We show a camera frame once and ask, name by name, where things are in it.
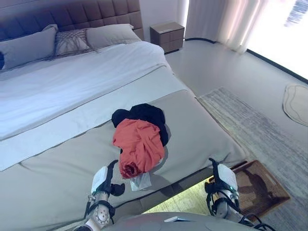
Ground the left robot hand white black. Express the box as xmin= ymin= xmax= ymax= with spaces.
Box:
xmin=90 ymin=159 xmax=126 ymax=197

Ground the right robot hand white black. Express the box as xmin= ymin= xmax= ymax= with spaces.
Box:
xmin=204 ymin=157 xmax=239 ymax=194

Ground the taupe bed runner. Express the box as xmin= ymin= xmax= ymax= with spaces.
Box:
xmin=0 ymin=90 xmax=246 ymax=231

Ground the large bed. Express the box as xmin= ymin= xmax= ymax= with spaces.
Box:
xmin=0 ymin=0 xmax=246 ymax=231

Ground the wooden tray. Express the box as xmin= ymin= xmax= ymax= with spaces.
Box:
xmin=230 ymin=159 xmax=292 ymax=222

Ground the white garment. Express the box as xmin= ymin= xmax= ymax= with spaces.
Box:
xmin=129 ymin=160 xmax=165 ymax=193

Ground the red orange garment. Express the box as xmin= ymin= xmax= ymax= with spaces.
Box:
xmin=112 ymin=119 xmax=166 ymax=180

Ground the grey striped rug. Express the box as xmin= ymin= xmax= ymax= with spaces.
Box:
xmin=196 ymin=87 xmax=308 ymax=231

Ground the grey robot torso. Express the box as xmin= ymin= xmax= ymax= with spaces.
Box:
xmin=101 ymin=211 xmax=268 ymax=231

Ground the black garment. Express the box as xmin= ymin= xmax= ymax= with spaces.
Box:
xmin=111 ymin=103 xmax=172 ymax=154

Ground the small oval beige rug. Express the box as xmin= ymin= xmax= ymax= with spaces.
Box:
xmin=282 ymin=83 xmax=308 ymax=127

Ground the white duvet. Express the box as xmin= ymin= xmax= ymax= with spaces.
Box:
xmin=0 ymin=40 xmax=198 ymax=172

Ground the patterned beige cushion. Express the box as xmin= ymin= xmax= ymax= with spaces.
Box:
xmin=45 ymin=28 xmax=102 ymax=62

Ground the beige pillow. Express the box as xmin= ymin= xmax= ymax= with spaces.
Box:
xmin=86 ymin=23 xmax=142 ymax=51

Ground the brown nightstand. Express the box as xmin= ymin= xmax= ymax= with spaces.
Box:
xmin=149 ymin=21 xmax=185 ymax=54

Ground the large grey pillow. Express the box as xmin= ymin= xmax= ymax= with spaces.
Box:
xmin=0 ymin=24 xmax=59 ymax=71

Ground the white curtain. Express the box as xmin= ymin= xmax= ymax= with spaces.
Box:
xmin=184 ymin=0 xmax=256 ymax=56

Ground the brown tufted headboard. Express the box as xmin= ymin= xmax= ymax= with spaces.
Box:
xmin=0 ymin=0 xmax=145 ymax=42

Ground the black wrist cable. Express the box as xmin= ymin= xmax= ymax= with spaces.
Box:
xmin=237 ymin=213 xmax=274 ymax=231

